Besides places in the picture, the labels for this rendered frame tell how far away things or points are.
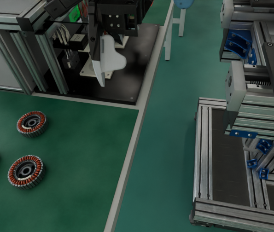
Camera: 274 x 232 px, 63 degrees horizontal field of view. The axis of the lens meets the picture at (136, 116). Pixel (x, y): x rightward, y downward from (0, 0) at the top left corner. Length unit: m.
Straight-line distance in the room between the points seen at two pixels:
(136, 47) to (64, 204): 0.83
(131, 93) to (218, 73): 1.49
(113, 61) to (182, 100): 1.64
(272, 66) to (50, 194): 0.76
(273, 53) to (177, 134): 1.14
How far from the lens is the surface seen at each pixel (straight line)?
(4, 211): 0.85
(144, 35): 1.33
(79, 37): 1.07
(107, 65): 0.41
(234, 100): 0.72
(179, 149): 1.70
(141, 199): 1.53
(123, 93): 0.97
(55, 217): 0.77
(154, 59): 1.18
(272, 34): 1.07
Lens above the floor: 1.44
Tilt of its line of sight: 50 degrees down
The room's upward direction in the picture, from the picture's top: 5 degrees counter-clockwise
